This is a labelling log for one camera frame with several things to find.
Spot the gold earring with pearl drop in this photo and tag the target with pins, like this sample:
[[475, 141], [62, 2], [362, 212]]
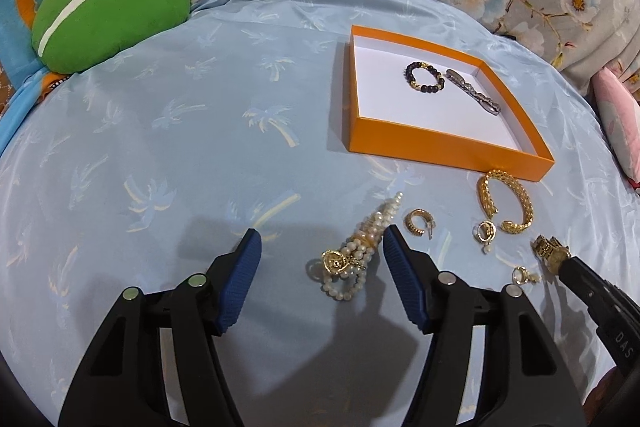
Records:
[[485, 232]]

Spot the gold ribbed hoop earring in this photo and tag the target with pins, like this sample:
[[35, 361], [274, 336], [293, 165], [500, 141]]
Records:
[[417, 223]]

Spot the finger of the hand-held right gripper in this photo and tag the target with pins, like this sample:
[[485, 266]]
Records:
[[587, 279]]

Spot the pink floral pillow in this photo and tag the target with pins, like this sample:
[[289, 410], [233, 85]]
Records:
[[617, 117]]

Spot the orange jewelry box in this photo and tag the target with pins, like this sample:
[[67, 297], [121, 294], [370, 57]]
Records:
[[400, 107]]

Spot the gold mesh cuff bangle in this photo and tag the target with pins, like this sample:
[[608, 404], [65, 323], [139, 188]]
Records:
[[492, 202]]

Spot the small gold hoop earring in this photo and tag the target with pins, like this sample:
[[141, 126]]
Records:
[[522, 276]]

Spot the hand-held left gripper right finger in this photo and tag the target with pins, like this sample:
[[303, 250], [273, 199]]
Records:
[[402, 277]]

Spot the gold wrist watch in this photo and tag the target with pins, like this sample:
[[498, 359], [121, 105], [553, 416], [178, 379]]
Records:
[[550, 251]]

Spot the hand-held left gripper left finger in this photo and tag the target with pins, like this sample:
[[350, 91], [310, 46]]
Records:
[[240, 277]]

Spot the light blue palm print sheet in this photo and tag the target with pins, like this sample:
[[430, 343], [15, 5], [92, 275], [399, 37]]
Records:
[[200, 157]]

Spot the green cushion with white stripe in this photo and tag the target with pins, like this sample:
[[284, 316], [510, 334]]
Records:
[[115, 7]]

